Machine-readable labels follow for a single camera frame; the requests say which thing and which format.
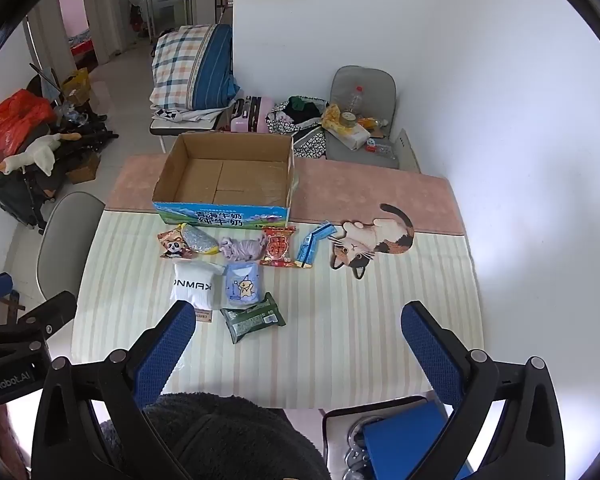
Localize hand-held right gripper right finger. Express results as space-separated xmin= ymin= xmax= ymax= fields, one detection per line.
xmin=401 ymin=301 xmax=566 ymax=480

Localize light blue tissue pack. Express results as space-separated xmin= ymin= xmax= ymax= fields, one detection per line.
xmin=223 ymin=261 xmax=263 ymax=308

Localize red snack packet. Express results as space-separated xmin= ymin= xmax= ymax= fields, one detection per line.
xmin=260 ymin=226 xmax=298 ymax=267

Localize orange plastic bag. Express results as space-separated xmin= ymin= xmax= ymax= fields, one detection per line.
xmin=0 ymin=89 xmax=56 ymax=161

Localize dark clothes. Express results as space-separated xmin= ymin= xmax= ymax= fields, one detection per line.
xmin=286 ymin=96 xmax=326 ymax=123

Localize wooden rack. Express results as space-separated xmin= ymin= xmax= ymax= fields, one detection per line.
xmin=0 ymin=290 xmax=26 ymax=328

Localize grey plastic chair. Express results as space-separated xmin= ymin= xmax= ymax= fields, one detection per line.
xmin=36 ymin=191 xmax=106 ymax=301

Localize pink suitcase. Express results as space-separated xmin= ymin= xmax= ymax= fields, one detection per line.
xmin=230 ymin=96 xmax=273 ymax=134

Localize white wrapped packet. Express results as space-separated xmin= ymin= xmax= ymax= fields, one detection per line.
xmin=330 ymin=122 xmax=371 ymax=151

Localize yellow plastic bag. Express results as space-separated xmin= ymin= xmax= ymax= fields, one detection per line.
xmin=322 ymin=104 xmax=346 ymax=131

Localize grey padded chair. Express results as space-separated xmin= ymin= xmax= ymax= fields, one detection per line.
xmin=325 ymin=66 xmax=401 ymax=168

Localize clear plastic bottle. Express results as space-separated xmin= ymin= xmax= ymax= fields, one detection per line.
xmin=341 ymin=86 xmax=366 ymax=126

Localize silver scrubber with yellow end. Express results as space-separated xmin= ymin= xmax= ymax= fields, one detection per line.
xmin=180 ymin=223 xmax=220 ymax=256

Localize black folded stroller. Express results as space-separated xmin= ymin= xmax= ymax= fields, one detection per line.
xmin=0 ymin=160 xmax=51 ymax=231

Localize dark fleece clothing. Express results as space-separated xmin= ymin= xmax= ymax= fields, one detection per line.
xmin=100 ymin=392 xmax=331 ymax=480

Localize black equipment pile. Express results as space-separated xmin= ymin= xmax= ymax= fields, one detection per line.
xmin=45 ymin=110 xmax=118 ymax=161

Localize panda print snack packet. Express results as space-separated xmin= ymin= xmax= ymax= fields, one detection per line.
xmin=157 ymin=227 xmax=198 ymax=261

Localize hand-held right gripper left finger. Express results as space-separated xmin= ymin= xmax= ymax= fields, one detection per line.
xmin=31 ymin=300 xmax=197 ymax=480

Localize white patterned cloth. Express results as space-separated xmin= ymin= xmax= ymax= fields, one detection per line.
xmin=150 ymin=104 xmax=226 ymax=123

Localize plaid blue bedding bundle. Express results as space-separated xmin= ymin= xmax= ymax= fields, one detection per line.
xmin=149 ymin=24 xmax=241 ymax=111

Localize blue white packet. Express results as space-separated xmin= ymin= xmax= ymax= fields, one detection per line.
xmin=295 ymin=221 xmax=337 ymax=270

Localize purple cloth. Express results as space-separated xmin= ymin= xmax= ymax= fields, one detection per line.
xmin=219 ymin=236 xmax=268 ymax=262

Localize green packet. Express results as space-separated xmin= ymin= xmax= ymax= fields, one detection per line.
xmin=220 ymin=291 xmax=287 ymax=345

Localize black white patterned bag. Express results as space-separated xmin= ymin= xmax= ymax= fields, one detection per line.
xmin=266 ymin=96 xmax=328 ymax=161

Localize folding bench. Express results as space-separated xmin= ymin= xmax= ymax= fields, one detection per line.
xmin=149 ymin=115 xmax=221 ymax=153

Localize yellow paper bag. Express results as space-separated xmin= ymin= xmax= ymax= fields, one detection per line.
xmin=61 ymin=67 xmax=91 ymax=103

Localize white goose plush toy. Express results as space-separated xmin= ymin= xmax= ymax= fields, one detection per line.
xmin=0 ymin=135 xmax=63 ymax=176

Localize white pillow packet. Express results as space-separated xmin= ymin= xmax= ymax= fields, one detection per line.
xmin=170 ymin=259 xmax=226 ymax=311

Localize small cardboard box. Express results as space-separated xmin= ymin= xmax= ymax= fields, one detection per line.
xmin=67 ymin=152 xmax=102 ymax=184

